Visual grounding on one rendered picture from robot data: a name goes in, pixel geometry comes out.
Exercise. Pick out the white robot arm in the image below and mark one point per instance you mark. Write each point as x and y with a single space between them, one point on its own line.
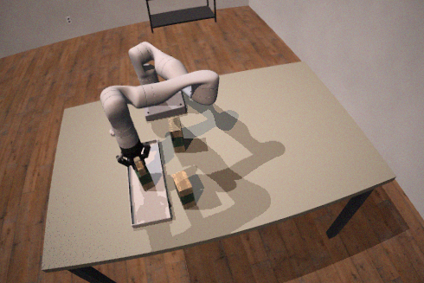
114 99

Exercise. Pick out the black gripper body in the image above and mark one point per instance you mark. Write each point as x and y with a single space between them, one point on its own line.
138 147

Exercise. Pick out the tan rectangular box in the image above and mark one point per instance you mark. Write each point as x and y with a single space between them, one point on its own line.
143 174
176 134
184 189

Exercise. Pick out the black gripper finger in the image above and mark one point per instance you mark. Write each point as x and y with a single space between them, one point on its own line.
145 154
126 163

